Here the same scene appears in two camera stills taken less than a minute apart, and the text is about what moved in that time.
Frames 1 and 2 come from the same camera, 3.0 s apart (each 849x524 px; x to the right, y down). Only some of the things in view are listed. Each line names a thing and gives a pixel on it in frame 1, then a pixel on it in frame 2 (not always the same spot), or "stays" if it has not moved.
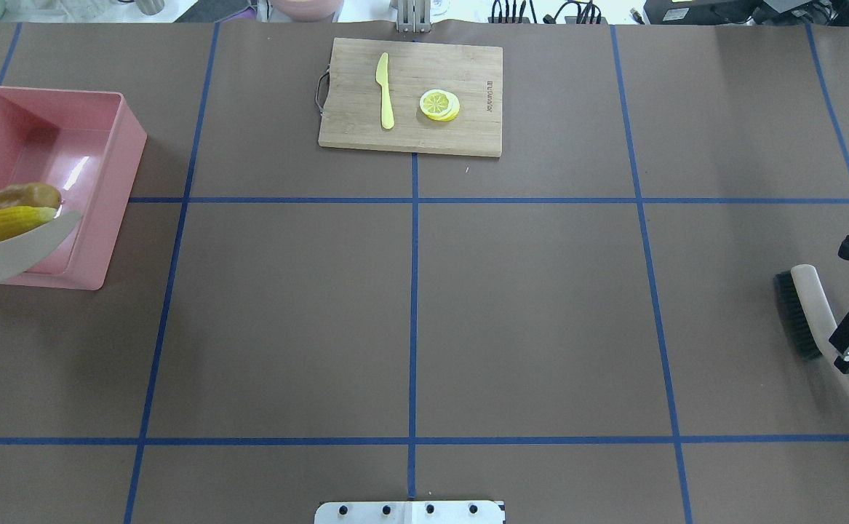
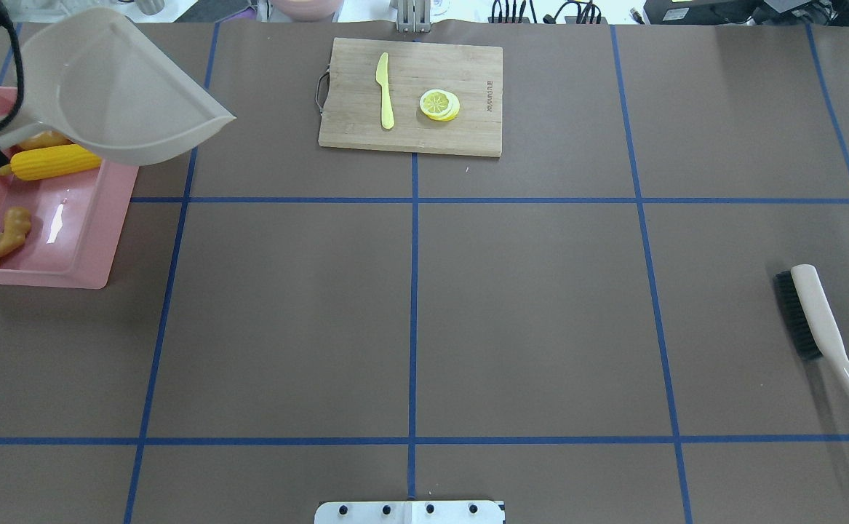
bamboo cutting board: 352,111 stays
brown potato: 33,194 → 45,140
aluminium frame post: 414,16 stays
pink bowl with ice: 306,11 stays
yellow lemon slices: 439,105 stays
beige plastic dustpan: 8,260 → 104,81
